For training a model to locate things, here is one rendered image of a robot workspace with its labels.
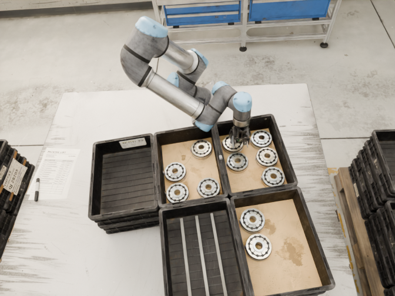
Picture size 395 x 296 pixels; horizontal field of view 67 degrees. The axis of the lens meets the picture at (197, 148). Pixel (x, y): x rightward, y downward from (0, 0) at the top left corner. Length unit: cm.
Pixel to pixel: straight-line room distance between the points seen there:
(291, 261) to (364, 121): 181
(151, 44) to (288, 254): 98
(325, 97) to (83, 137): 210
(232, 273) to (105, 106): 128
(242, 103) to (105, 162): 77
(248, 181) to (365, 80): 207
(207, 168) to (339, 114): 169
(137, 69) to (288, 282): 100
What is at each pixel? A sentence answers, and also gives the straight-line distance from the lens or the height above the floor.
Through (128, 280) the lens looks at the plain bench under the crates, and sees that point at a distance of 147.
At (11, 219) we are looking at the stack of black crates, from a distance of 240.
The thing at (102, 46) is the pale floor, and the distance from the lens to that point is 371.
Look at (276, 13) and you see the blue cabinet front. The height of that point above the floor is 39.
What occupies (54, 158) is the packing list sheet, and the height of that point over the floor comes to 70.
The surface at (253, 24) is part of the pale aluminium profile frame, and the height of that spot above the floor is 30.
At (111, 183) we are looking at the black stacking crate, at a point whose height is 83.
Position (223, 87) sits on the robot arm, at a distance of 127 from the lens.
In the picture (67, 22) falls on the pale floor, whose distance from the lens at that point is 431.
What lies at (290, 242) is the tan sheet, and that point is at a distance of 133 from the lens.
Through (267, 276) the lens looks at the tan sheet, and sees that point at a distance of 129.
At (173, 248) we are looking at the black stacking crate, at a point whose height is 83.
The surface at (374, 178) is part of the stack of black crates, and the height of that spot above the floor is 43.
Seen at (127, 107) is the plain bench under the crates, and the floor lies 70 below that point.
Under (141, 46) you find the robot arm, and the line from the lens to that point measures 118.
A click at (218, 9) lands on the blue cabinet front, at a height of 46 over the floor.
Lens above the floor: 209
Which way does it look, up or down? 57 degrees down
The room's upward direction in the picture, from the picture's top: 9 degrees counter-clockwise
